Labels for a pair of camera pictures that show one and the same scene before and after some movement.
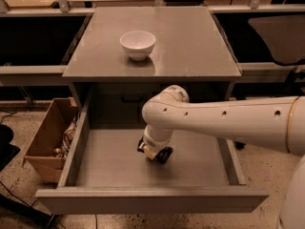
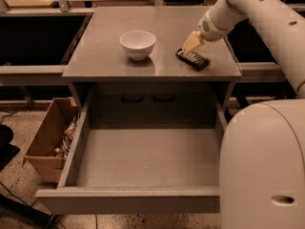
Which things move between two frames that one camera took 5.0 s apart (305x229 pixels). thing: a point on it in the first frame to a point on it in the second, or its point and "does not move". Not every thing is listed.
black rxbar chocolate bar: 162,156 to 193,59
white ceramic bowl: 138,44 does not move
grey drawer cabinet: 130,53 does not move
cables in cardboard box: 67,138 does not move
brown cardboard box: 50,147 does not move
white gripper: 152,144 to 211,30
